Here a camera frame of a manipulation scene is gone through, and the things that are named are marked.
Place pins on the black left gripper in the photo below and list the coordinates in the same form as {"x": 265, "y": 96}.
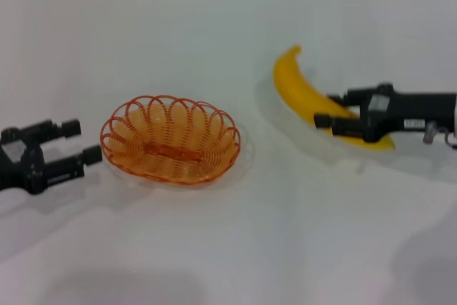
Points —
{"x": 21, "y": 165}

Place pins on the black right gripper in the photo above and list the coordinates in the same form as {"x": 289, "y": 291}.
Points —
{"x": 414, "y": 108}

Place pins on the yellow banana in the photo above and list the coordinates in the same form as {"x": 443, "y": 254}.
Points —
{"x": 296, "y": 83}

